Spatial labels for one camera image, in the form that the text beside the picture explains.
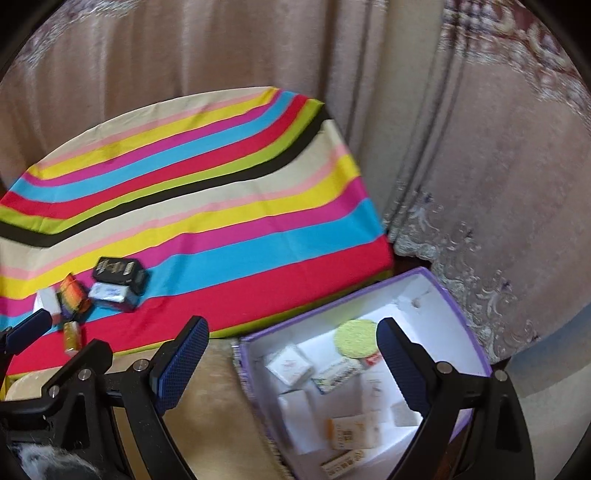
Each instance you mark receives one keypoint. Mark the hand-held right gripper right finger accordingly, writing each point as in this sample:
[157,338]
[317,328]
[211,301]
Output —
[404,364]

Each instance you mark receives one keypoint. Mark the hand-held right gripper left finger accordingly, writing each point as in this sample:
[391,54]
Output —
[180,364]

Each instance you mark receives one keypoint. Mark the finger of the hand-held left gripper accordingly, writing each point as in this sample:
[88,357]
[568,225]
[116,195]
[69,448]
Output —
[92,355]
[25,332]

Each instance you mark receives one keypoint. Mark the gold and white box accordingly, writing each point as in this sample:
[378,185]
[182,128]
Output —
[74,337]

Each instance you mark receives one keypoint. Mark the red and blue box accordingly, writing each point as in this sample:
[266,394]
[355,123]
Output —
[371,361]

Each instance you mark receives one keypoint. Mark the small white box black mark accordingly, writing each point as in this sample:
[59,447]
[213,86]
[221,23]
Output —
[48,302]

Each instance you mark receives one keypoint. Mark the green sponge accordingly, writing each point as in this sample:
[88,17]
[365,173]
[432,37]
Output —
[355,339]

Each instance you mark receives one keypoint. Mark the rainbow striped box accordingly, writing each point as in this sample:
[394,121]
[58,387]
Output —
[73,295]

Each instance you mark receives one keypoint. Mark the white and teal box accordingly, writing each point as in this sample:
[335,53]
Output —
[111,295]

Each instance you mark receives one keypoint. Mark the white and blue box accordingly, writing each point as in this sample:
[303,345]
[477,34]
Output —
[337,376]

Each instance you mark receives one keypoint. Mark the purple cardboard box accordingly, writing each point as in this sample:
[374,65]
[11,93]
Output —
[411,286]

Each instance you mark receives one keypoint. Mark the black box gold print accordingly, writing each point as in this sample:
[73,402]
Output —
[117,272]

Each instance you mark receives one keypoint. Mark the white box pink print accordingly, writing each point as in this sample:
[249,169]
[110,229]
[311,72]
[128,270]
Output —
[288,364]

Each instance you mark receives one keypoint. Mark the white foam block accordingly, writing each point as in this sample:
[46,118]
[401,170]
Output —
[298,415]

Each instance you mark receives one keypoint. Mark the white box orange edge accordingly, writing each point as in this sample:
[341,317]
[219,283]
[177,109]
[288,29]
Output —
[344,466]

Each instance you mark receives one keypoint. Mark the beige velvet cushion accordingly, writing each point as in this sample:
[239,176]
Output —
[217,415]

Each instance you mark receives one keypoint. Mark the colourful striped tablecloth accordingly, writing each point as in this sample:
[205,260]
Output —
[207,207]

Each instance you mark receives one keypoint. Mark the plain pink beige curtain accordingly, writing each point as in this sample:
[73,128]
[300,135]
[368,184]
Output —
[184,46]

